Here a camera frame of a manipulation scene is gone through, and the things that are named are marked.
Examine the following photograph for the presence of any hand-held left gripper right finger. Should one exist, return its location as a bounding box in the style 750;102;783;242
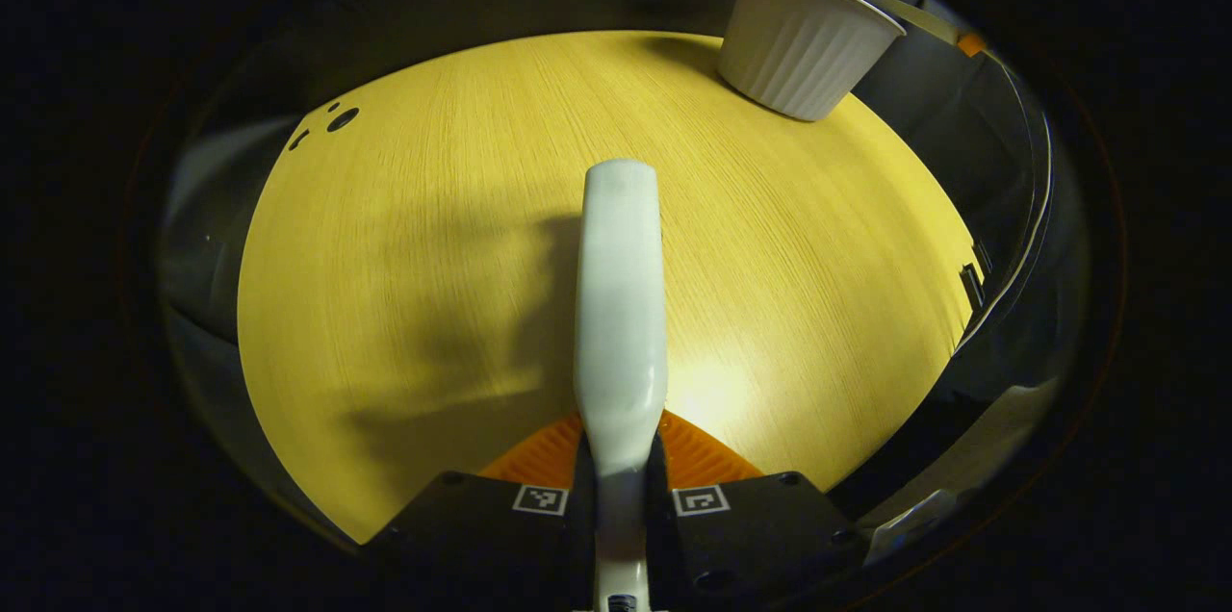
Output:
647;410;867;612

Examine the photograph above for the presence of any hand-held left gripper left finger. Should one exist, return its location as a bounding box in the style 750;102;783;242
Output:
371;412;596;612

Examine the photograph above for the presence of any white ribbed garbage bin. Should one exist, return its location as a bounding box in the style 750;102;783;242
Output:
717;0;908;122

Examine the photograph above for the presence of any small white broom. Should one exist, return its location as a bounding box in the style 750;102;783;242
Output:
575;160;670;612

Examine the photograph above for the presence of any wooden desktop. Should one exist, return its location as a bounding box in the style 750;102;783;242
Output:
237;31;983;546

